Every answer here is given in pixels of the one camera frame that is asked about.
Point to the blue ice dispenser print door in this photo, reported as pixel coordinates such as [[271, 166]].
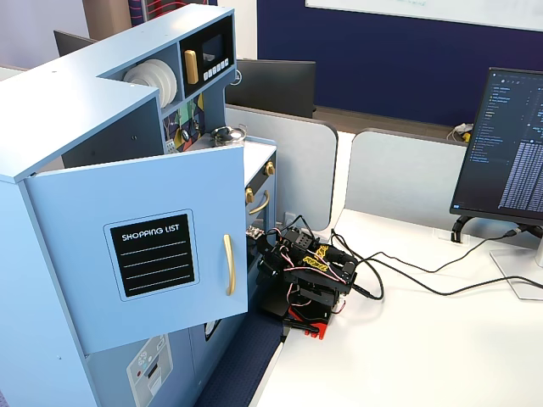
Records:
[[106, 381]]

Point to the blue shopping list cabinet door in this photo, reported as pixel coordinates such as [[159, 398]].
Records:
[[169, 191]]

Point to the blue dishwasher print door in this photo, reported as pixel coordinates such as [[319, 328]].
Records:
[[212, 352]]

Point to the white toy plate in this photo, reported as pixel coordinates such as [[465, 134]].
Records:
[[171, 89], [160, 73], [136, 76]]

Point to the silver monitor stand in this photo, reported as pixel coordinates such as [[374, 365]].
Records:
[[509, 271]]

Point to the monitor showing code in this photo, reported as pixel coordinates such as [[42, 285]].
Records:
[[500, 148]]

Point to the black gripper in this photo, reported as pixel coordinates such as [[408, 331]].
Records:
[[266, 259]]

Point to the steel toy pot with lid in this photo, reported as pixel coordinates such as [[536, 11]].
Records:
[[227, 135]]

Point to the grey desk divider panel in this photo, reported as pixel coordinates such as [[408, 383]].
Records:
[[297, 169], [403, 178]]

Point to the white wall whiteboard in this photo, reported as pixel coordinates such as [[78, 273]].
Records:
[[424, 8]]

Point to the gold oven knob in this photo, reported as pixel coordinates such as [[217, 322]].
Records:
[[249, 195], [269, 168]]

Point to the blue oven door with window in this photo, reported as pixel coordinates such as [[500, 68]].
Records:
[[272, 220]]

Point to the grey desk socket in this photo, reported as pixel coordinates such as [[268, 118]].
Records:
[[289, 217]]

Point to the blue toy kitchen body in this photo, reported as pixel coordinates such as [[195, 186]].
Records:
[[63, 106]]

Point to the small black monitor back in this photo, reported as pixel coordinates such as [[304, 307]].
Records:
[[70, 42]]

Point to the wide black monitor back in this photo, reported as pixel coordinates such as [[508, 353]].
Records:
[[275, 85]]

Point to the small bare camera circuit board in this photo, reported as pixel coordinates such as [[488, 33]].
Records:
[[255, 232]]

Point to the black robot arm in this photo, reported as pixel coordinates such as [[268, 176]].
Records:
[[309, 292]]

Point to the toy black hanging utensil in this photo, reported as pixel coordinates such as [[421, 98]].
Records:
[[196, 124]]

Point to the yellow white charger bundle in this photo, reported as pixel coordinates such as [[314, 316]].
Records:
[[464, 135]]

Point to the toy metal ladle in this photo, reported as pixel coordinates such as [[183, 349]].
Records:
[[186, 135]]

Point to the red table clamp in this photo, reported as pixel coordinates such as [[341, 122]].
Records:
[[316, 330]]

